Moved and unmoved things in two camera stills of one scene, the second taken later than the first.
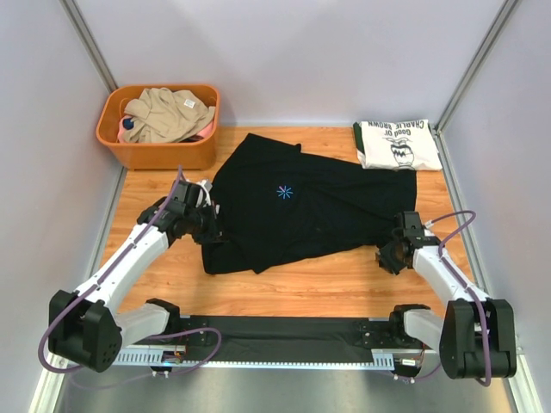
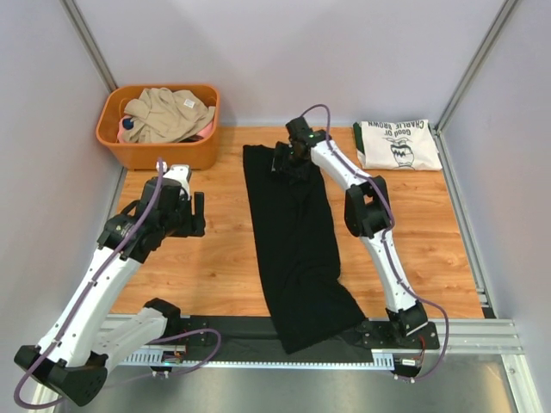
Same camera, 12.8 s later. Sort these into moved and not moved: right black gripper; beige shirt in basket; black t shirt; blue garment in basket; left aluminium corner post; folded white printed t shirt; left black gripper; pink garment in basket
Moved: left black gripper; black t shirt; right black gripper
Not moved: beige shirt in basket; left aluminium corner post; folded white printed t shirt; blue garment in basket; pink garment in basket
